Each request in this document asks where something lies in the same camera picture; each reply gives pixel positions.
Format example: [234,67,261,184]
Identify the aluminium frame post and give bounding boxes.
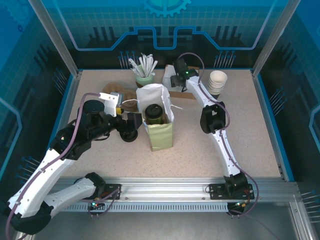
[251,0,302,77]
[27,0,84,77]

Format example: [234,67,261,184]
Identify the pale green straw holder cup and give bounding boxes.
[135,72,154,88]

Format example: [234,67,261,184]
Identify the stack of white paper cups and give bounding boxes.
[207,70,229,96]

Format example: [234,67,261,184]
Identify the white paper napkins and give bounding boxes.
[162,64,193,94]

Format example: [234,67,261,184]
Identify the stack of brown pulp carriers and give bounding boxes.
[103,81,138,113]

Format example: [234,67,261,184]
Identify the stack of black cup lids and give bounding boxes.
[119,128,139,143]

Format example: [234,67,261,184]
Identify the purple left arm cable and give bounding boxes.
[5,92,123,237]

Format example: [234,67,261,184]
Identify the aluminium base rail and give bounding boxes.
[49,176,298,202]

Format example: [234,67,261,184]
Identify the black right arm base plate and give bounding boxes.
[208,183,256,201]

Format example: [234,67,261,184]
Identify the black plastic cup lid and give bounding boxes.
[145,104,164,118]

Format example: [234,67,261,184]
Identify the slotted grey cable duct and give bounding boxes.
[62,202,231,213]

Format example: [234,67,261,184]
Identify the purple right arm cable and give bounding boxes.
[178,52,260,219]

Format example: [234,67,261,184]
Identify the green paper bag white handles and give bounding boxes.
[122,83,183,152]

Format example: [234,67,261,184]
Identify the green paper coffee cup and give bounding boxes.
[145,113,166,125]

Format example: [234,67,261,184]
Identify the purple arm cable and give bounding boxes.
[5,92,123,237]
[178,52,260,219]

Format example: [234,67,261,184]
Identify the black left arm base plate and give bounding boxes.
[98,183,123,201]

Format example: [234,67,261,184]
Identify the brown cardboard napkin box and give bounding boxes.
[162,64,201,100]

